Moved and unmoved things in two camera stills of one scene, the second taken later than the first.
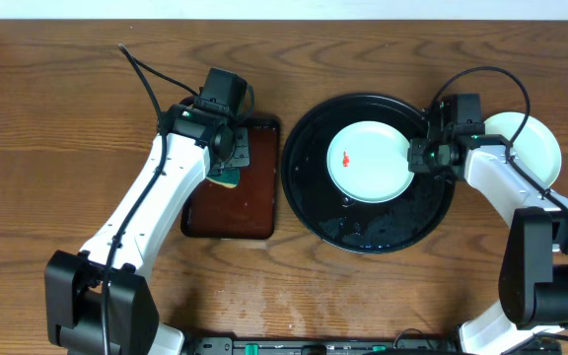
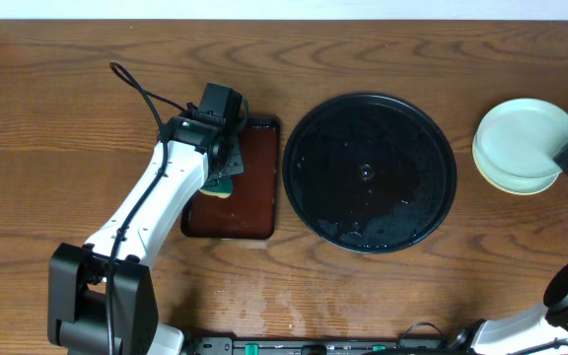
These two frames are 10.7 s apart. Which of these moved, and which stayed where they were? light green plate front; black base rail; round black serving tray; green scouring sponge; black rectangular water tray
Moved: light green plate front; green scouring sponge
Stayed: black base rail; round black serving tray; black rectangular water tray
